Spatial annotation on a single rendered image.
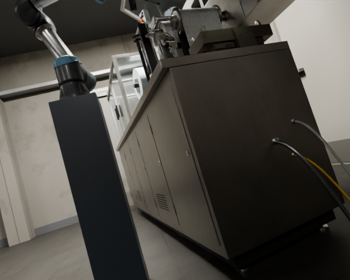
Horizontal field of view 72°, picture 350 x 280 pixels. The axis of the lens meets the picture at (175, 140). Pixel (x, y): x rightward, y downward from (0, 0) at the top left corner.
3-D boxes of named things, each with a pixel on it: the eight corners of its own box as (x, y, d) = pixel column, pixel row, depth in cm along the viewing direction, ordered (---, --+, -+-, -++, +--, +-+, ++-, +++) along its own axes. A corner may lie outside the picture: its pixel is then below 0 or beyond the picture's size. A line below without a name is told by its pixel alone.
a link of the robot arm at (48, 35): (72, 91, 122) (14, 13, 128) (86, 99, 137) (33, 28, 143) (90, 76, 122) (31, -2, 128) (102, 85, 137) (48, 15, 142)
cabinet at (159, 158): (135, 213, 324) (118, 151, 331) (179, 197, 346) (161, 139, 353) (235, 289, 87) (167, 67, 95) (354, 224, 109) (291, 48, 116)
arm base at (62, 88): (55, 102, 106) (50, 81, 107) (65, 111, 121) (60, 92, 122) (90, 94, 109) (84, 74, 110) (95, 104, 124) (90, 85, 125)
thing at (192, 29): (192, 54, 130) (182, 23, 131) (229, 49, 138) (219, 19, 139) (193, 54, 129) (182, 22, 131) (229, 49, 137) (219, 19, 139)
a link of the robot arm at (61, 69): (53, 84, 111) (45, 56, 112) (68, 91, 124) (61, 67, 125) (77, 75, 110) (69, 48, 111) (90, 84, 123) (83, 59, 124)
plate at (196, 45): (191, 60, 124) (188, 49, 125) (254, 50, 137) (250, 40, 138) (204, 43, 109) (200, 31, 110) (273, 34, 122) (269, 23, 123)
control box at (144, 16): (140, 26, 194) (136, 15, 194) (147, 26, 197) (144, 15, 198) (144, 20, 188) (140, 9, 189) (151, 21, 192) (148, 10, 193)
